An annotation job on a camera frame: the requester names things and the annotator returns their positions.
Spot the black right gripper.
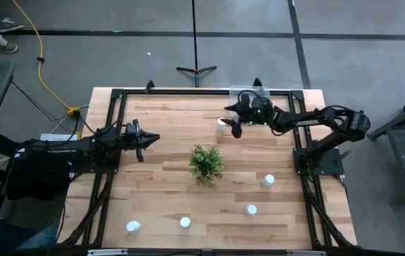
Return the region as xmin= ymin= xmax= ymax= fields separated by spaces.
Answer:
xmin=220 ymin=92 xmax=275 ymax=139

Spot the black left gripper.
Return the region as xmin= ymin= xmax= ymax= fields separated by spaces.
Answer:
xmin=124 ymin=119 xmax=161 ymax=164

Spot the clear plastic basket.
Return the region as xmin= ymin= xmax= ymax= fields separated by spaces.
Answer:
xmin=229 ymin=85 xmax=271 ymax=118

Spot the green plant in white pot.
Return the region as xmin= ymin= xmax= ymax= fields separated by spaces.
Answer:
xmin=188 ymin=143 xmax=227 ymax=188

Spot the black tripod stand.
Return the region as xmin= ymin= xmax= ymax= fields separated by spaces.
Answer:
xmin=175 ymin=0 xmax=218 ymax=88

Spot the white box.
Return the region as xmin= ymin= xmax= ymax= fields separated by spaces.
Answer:
xmin=39 ymin=132 xmax=80 ymax=142

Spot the black bag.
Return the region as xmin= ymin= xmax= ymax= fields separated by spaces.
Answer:
xmin=5 ymin=156 xmax=74 ymax=202

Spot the person's leg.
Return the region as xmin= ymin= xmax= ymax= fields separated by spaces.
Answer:
xmin=0 ymin=219 xmax=61 ymax=252

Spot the person's shoe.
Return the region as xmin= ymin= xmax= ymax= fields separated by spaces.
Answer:
xmin=0 ymin=17 xmax=26 ymax=33
xmin=0 ymin=34 xmax=19 ymax=54

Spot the silver bracket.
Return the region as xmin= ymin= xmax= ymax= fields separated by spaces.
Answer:
xmin=87 ymin=248 xmax=129 ymax=256
xmin=286 ymin=250 xmax=327 ymax=256

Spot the black cable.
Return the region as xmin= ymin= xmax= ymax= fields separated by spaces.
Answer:
xmin=10 ymin=80 xmax=58 ymax=122

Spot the yellow extension cable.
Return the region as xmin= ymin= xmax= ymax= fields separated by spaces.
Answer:
xmin=11 ymin=0 xmax=82 ymax=112

